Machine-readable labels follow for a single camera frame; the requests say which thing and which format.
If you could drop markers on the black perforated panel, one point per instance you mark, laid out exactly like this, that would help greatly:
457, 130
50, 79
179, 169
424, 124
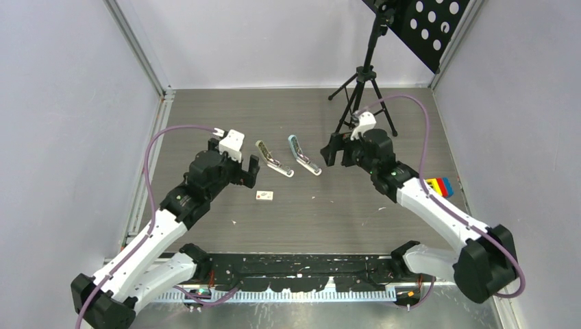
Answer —
425, 27

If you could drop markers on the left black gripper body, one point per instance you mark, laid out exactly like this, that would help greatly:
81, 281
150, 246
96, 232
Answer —
235, 173

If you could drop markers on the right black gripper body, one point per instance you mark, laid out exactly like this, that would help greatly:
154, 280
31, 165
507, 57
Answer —
353, 151

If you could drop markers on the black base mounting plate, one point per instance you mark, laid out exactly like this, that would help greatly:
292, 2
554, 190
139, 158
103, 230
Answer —
302, 273

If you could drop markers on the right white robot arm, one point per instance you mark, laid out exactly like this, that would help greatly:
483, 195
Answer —
482, 259

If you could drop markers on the colourful block toy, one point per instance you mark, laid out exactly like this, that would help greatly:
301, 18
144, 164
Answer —
441, 185

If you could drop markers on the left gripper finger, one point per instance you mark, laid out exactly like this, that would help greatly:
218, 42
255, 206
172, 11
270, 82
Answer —
252, 171
213, 148

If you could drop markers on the black tripod stand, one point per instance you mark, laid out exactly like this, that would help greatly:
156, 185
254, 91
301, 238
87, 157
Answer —
354, 87

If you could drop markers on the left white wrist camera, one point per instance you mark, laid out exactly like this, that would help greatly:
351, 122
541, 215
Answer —
230, 143

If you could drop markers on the aluminium frame rail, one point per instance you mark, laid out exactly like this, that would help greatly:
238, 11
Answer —
125, 16

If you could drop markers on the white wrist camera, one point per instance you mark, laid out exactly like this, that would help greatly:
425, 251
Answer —
364, 121
230, 143

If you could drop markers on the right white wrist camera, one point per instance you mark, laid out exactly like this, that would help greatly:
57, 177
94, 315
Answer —
364, 121

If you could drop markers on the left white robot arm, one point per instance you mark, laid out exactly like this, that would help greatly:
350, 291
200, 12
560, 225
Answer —
114, 295

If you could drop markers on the blue white stapler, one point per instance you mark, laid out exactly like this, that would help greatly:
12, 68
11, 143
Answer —
301, 158

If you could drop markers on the white staple box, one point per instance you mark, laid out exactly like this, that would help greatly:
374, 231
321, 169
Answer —
264, 195

